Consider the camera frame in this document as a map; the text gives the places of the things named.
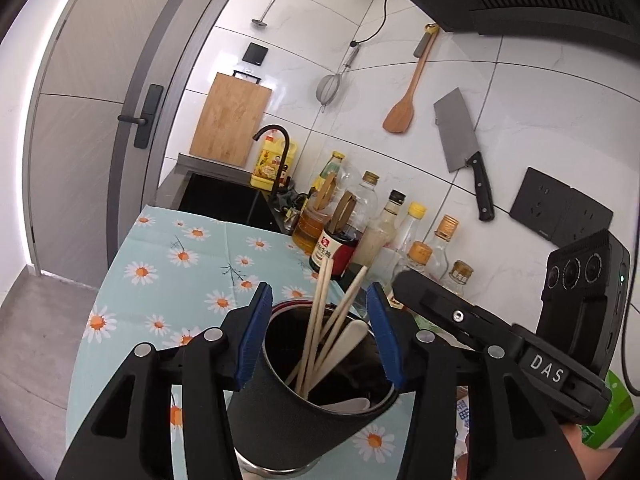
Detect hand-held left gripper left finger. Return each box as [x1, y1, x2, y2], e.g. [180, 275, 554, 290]
[55, 282, 273, 480]

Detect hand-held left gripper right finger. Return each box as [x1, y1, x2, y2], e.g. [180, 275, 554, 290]
[365, 282, 576, 480]

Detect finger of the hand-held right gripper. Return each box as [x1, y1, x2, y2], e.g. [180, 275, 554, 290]
[392, 270, 531, 361]

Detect large white ceramic spoon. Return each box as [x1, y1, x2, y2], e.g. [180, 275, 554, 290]
[307, 319, 371, 391]

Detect group of wooden chopsticks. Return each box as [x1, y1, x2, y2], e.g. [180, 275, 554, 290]
[285, 258, 369, 396]

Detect black cylindrical utensil holder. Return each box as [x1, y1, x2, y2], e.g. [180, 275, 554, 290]
[227, 299, 403, 480]

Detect person's right hand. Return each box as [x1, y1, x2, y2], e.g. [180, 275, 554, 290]
[562, 422, 626, 480]

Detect white and blue salt bag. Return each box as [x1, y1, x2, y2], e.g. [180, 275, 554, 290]
[452, 385, 473, 461]

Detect daisy print tablecloth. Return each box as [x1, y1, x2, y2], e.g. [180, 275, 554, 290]
[65, 205, 416, 480]

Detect row of condiment bottles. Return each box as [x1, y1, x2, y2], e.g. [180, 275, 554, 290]
[291, 150, 476, 301]

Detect green sugar bag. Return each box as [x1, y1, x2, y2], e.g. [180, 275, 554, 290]
[575, 370, 636, 451]

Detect dark dish rag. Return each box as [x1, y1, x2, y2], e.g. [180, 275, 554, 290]
[272, 187, 311, 221]

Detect black sink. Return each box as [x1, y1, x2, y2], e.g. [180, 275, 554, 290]
[170, 152, 281, 233]

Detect yellow oil jug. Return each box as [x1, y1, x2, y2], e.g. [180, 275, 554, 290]
[250, 129, 298, 191]

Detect black faucet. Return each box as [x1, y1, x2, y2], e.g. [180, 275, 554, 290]
[251, 124, 292, 196]

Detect long wooden turner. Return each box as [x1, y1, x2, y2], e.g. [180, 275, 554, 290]
[382, 24, 441, 135]

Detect bamboo cutting board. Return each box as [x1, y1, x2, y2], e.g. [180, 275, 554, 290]
[189, 71, 273, 168]

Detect metal mesh strainer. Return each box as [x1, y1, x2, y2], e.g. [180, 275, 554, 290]
[315, 40, 362, 111]

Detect grey door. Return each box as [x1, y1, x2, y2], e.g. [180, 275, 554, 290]
[30, 0, 251, 291]

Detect metal ladle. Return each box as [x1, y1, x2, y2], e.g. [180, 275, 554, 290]
[251, 0, 287, 28]

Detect thick black cable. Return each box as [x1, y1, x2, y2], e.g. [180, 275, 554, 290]
[620, 332, 640, 396]

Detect black wall sockets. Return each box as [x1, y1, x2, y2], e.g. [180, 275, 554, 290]
[509, 166, 615, 246]

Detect black handled cleaver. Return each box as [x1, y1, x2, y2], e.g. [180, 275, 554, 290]
[432, 86, 496, 222]

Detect black door lock handle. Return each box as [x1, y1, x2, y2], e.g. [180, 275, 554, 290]
[117, 84, 165, 149]

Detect black wall switch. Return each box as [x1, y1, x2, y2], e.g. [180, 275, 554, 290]
[241, 42, 270, 67]

